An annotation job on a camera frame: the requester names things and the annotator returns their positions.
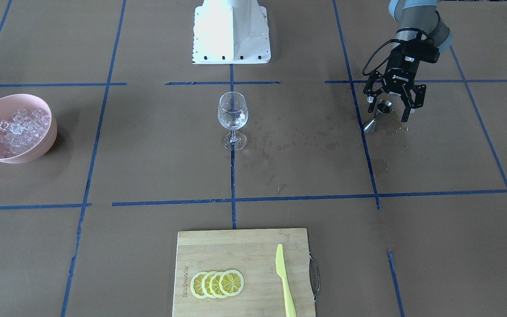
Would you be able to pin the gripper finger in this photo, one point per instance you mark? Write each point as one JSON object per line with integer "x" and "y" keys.
{"x": 373, "y": 88}
{"x": 412, "y": 99}

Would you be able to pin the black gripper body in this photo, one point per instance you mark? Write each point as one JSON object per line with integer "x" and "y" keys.
{"x": 399, "y": 73}

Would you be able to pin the steel jigger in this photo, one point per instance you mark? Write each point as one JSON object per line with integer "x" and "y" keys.
{"x": 382, "y": 108}

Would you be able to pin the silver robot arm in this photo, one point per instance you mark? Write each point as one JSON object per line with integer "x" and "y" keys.
{"x": 422, "y": 36}

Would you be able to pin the clear wine glass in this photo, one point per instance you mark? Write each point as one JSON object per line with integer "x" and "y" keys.
{"x": 232, "y": 113}

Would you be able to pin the clear ice cubes pile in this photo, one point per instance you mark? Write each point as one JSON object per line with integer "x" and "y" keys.
{"x": 22, "y": 131}

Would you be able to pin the bamboo cutting board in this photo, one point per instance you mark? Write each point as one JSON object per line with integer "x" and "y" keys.
{"x": 252, "y": 252}

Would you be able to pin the yellow plastic knife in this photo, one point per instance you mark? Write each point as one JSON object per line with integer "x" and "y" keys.
{"x": 280, "y": 267}

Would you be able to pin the lemon slice one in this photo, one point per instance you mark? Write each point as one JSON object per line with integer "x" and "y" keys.
{"x": 231, "y": 282}

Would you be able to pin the lemon slice two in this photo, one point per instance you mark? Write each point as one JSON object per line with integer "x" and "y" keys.
{"x": 215, "y": 285}

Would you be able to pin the lemon slice three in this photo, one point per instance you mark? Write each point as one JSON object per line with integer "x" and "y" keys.
{"x": 205, "y": 284}

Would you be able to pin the lemon slice four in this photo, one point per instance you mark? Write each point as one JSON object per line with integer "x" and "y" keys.
{"x": 196, "y": 285}

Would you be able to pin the pink bowl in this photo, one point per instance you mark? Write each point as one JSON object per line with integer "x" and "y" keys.
{"x": 9, "y": 105}

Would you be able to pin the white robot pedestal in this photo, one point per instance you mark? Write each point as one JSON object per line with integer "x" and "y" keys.
{"x": 231, "y": 32}

